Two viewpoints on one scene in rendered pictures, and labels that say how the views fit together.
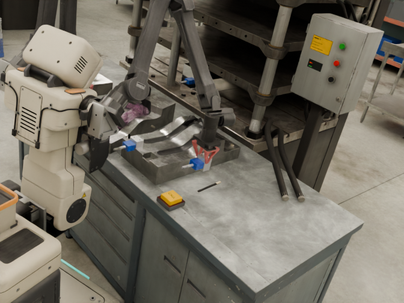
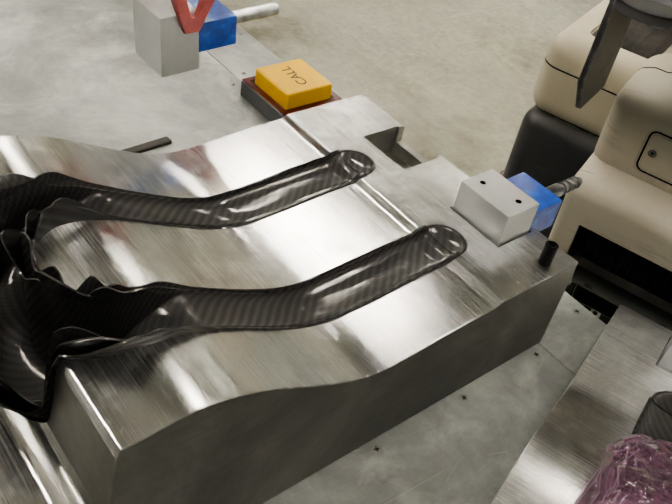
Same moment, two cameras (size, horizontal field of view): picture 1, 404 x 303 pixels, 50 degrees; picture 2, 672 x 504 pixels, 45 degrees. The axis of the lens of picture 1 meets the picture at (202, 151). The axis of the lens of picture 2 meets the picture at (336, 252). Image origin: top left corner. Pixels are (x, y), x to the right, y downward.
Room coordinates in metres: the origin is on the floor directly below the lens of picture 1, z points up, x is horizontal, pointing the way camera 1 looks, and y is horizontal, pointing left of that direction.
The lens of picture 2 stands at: (2.14, 0.19, 1.26)
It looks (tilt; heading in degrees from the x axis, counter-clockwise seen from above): 41 degrees down; 182
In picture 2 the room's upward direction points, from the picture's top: 12 degrees clockwise
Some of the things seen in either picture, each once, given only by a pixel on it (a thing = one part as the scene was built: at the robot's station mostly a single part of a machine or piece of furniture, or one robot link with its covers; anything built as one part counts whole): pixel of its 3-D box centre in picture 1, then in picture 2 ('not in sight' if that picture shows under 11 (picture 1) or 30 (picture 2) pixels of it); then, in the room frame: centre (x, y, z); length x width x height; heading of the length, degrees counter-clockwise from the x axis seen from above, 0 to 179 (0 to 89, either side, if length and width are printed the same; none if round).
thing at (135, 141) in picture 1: (127, 146); (529, 202); (1.59, 0.31, 0.89); 0.13 x 0.05 x 0.05; 138
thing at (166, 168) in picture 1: (184, 144); (198, 289); (1.75, 0.09, 0.87); 0.50 x 0.26 x 0.14; 138
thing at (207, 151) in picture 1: (206, 151); not in sight; (1.51, -0.02, 0.99); 0.07 x 0.07 x 0.09; 47
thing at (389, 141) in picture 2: (149, 159); (398, 163); (1.56, 0.21, 0.87); 0.05 x 0.05 x 0.04; 48
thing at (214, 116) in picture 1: (212, 120); not in sight; (1.52, -0.02, 1.12); 0.07 x 0.06 x 0.07; 129
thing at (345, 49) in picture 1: (302, 156); not in sight; (2.13, -0.54, 0.74); 0.31 x 0.22 x 1.47; 48
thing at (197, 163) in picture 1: (194, 164); (214, 21); (1.49, 0.02, 0.93); 0.13 x 0.05 x 0.05; 137
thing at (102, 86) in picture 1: (90, 85); not in sight; (2.28, 0.69, 0.84); 0.20 x 0.15 x 0.07; 138
